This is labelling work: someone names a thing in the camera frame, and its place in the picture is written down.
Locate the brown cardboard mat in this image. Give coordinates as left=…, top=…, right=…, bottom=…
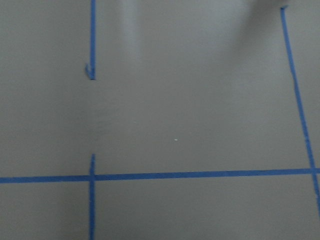
left=0, top=0, right=320, bottom=240

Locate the blue tape strip lengthwise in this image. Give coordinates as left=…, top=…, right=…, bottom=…
left=89, top=153, right=96, bottom=240

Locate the blue tape strip crosswise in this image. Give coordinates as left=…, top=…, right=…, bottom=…
left=0, top=168, right=320, bottom=184

